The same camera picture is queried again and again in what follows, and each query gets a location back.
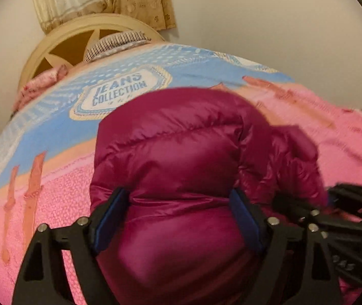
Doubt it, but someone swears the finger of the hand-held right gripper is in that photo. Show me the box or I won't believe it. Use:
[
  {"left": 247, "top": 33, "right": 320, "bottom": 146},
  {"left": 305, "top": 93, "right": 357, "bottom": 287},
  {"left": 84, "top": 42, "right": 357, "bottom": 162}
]
[
  {"left": 273, "top": 192, "right": 331, "bottom": 227},
  {"left": 316, "top": 224, "right": 362, "bottom": 289}
]

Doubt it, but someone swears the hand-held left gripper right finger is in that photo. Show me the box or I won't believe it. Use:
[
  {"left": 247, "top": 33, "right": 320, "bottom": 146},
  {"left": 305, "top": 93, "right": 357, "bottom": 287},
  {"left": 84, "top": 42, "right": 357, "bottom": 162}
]
[{"left": 230, "top": 188, "right": 342, "bottom": 305}]

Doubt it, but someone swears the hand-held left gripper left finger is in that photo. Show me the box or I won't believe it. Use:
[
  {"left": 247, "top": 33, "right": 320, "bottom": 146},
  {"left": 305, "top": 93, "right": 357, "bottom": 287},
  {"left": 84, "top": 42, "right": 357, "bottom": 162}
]
[{"left": 12, "top": 188, "right": 131, "bottom": 305}]

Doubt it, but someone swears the magenta puffer jacket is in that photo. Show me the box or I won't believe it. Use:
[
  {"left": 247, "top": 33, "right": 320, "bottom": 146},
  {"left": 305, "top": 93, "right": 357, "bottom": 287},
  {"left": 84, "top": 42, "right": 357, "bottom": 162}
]
[{"left": 89, "top": 86, "right": 362, "bottom": 305}]

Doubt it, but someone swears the pink and blue printed blanket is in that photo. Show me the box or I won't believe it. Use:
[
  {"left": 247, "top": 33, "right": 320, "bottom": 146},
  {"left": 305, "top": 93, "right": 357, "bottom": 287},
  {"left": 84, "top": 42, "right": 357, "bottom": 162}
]
[{"left": 0, "top": 42, "right": 362, "bottom": 305}]

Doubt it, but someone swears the pink floral pillow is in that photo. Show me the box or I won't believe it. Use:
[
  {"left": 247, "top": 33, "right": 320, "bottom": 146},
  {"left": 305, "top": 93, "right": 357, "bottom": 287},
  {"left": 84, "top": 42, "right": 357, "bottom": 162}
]
[{"left": 12, "top": 64, "right": 70, "bottom": 112}]

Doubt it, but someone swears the grey striped pillow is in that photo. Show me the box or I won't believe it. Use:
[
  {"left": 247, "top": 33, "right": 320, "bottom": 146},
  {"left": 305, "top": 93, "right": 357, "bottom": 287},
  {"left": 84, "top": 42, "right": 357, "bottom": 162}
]
[{"left": 83, "top": 31, "right": 151, "bottom": 62}]

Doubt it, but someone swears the cream wooden headboard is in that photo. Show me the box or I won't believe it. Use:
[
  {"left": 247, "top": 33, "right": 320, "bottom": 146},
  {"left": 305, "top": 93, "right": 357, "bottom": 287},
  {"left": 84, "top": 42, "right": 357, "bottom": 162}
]
[{"left": 17, "top": 13, "right": 165, "bottom": 85}]

